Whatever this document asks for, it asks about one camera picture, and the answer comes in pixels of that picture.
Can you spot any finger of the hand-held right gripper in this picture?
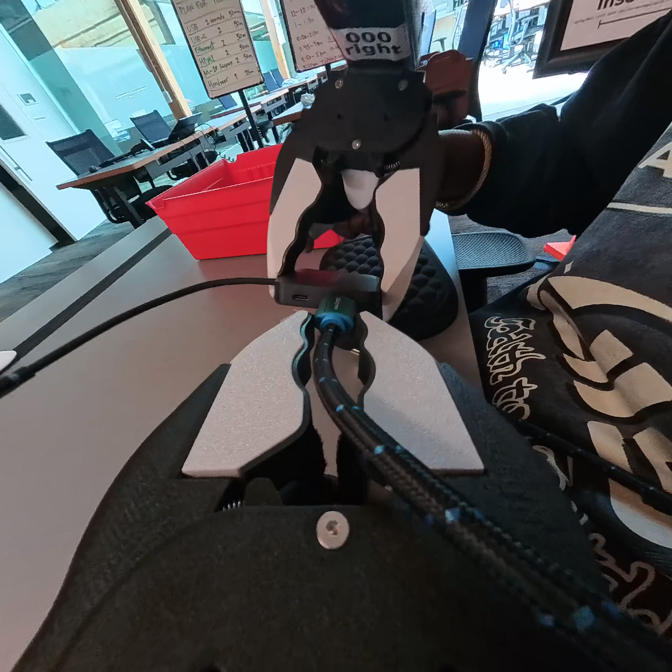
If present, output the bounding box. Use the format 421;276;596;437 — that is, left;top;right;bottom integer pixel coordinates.
375;167;435;322
267;156;322;281

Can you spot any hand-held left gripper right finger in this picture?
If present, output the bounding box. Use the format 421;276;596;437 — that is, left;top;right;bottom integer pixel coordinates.
352;311;485;476

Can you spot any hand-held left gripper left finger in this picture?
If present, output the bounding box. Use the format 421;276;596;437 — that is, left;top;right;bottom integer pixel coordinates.
181;310;312;478

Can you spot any black blue braided hdmi cable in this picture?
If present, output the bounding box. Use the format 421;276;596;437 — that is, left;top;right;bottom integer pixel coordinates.
304;294;672;672

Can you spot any dark grey port hub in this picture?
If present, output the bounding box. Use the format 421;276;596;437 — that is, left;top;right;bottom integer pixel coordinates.
270;268;380;310

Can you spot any person's right forearm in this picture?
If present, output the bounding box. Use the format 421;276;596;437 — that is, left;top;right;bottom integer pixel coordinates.
462;10;672;237

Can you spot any person's right hand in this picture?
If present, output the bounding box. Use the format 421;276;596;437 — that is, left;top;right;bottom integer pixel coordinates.
436;123;486;211

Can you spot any red plastic bin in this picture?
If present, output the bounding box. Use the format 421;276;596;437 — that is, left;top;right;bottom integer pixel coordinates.
146;144;344;260

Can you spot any black honeycomb pad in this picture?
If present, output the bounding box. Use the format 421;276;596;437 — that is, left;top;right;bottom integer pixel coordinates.
320;233;459;342

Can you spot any black mesh chair armrest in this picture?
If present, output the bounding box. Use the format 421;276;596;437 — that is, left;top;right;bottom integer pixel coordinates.
451;231;536;274

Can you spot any narrow handwritten whiteboard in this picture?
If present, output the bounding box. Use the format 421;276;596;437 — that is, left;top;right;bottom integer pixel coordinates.
280;0;348;73

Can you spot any wood-edged office desk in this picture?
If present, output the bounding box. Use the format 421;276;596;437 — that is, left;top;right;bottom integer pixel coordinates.
57;123;221;226

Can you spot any large handwritten whiteboard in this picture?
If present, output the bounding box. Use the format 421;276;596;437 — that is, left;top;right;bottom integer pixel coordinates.
170;0;265;150

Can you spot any person's black printed shirt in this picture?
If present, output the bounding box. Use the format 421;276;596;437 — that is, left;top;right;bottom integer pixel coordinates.
470;136;672;636

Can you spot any black mesh office chair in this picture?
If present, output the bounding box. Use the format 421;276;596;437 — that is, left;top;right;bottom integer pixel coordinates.
46;128;174;226

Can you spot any black framed sign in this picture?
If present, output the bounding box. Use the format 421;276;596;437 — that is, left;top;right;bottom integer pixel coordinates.
533;0;672;79

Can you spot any metal bracelet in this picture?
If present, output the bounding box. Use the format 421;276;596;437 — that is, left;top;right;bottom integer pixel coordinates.
435;126;495;212

